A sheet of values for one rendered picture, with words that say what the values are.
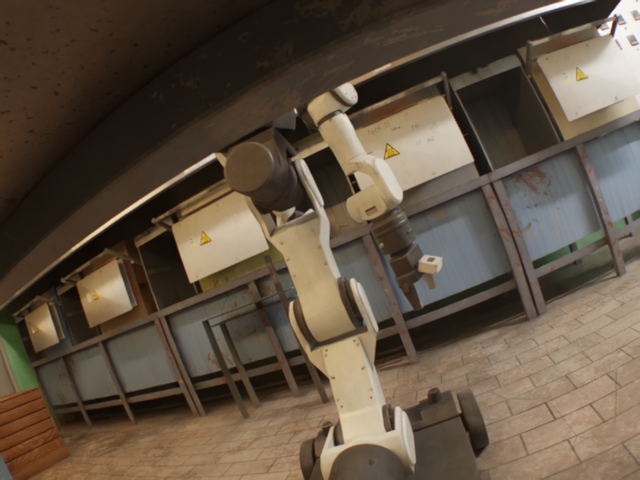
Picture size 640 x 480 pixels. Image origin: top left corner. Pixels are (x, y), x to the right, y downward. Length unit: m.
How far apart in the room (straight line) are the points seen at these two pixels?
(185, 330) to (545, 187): 2.55
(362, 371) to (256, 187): 0.50
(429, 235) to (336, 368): 1.30
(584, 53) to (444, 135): 1.04
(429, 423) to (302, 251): 0.62
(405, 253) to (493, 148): 2.01
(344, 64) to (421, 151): 1.77
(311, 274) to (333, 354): 0.21
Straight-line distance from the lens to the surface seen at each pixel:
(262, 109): 0.18
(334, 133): 0.81
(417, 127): 1.96
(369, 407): 0.90
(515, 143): 2.78
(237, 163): 0.77
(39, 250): 0.28
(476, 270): 2.11
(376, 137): 1.96
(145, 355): 3.11
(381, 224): 0.79
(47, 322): 3.90
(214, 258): 2.26
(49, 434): 3.32
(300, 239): 0.91
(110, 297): 2.97
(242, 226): 2.15
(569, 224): 2.26
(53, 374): 4.51
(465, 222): 2.09
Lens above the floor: 0.72
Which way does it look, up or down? 4 degrees up
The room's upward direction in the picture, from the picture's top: 22 degrees counter-clockwise
